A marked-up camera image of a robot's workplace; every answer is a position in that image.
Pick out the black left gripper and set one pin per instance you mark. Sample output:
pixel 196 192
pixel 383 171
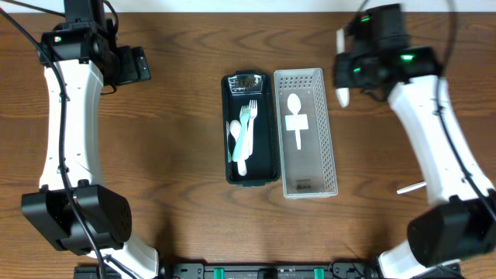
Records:
pixel 129 64

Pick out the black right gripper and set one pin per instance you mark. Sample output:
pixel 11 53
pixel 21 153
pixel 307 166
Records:
pixel 342 67

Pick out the white plastic utensil handle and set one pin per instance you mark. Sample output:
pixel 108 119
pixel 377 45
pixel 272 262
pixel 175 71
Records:
pixel 342 87

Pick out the white plastic spoon bowl-down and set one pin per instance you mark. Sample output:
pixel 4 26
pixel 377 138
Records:
pixel 294 105

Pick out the pale green plastic fork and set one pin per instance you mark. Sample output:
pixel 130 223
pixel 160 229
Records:
pixel 243 119

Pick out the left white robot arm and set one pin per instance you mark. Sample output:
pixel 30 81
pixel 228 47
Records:
pixel 73 209

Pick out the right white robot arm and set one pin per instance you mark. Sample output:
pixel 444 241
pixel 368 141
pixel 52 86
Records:
pixel 460 221

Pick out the clear white plastic basket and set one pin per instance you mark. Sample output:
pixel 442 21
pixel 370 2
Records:
pixel 309 172

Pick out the dark green plastic basket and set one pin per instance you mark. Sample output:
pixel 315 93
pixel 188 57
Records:
pixel 263 166

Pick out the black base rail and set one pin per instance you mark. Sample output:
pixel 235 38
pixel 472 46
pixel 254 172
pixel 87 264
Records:
pixel 335 270

